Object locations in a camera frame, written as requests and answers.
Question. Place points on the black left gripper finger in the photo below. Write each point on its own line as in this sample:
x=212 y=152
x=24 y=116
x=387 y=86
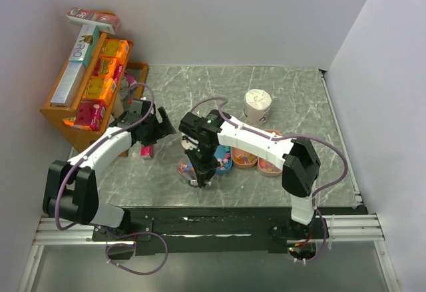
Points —
x=164 y=116
x=164 y=130

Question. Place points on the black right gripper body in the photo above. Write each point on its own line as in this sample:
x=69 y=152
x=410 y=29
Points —
x=203 y=157

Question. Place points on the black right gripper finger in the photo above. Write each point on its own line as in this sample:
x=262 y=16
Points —
x=208 y=176
x=201 y=180

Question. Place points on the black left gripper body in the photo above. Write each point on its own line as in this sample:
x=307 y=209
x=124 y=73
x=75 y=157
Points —
x=151 y=124

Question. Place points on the silver metal scoop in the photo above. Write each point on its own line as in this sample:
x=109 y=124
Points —
x=193 y=182

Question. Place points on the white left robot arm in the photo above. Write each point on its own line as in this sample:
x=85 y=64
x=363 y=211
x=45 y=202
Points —
x=71 y=190

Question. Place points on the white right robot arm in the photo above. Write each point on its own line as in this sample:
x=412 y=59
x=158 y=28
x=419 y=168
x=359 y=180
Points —
x=295 y=156

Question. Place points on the blue tray of star candies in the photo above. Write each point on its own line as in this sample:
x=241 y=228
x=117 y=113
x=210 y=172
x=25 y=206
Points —
x=223 y=155

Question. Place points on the pink toothpaste box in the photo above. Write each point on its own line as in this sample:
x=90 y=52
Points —
x=147 y=152

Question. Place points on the clear glass jar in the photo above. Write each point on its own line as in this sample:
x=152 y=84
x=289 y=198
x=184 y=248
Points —
x=185 y=170

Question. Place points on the gold jar lid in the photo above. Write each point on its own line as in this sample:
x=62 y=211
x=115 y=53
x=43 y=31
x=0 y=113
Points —
x=188 y=143

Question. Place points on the pink tray of lollipops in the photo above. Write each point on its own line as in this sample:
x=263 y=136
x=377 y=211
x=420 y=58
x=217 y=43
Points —
x=243 y=159

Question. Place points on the white pink packet in shelf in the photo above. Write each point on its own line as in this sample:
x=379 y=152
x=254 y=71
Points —
x=127 y=81

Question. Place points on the pink tray of gummy stars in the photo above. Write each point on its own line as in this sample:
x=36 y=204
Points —
x=268 y=169

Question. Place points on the wooden shelf rack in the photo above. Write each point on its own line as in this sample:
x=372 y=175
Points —
x=82 y=100

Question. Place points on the pink smiley box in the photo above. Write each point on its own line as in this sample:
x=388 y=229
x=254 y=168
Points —
x=89 y=116

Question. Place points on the orange smiley box lower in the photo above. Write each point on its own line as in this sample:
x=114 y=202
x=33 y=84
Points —
x=99 y=90

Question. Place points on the orange smiley box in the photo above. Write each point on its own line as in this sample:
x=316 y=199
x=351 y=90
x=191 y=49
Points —
x=99 y=90
x=116 y=49

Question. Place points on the orange red snack box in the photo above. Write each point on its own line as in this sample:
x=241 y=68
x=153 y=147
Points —
x=107 y=67

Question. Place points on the orange smiley box top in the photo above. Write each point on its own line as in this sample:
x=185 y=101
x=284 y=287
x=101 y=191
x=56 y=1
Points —
x=116 y=49

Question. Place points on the silver long box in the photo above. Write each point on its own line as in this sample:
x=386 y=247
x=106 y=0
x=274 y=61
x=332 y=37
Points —
x=68 y=85

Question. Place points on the teal white long box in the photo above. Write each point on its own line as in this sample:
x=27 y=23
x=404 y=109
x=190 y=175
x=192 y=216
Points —
x=84 y=46

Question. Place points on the pink box on top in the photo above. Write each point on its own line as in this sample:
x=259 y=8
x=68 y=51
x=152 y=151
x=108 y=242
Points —
x=106 y=21

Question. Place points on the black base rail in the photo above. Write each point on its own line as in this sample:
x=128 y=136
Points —
x=192 y=230

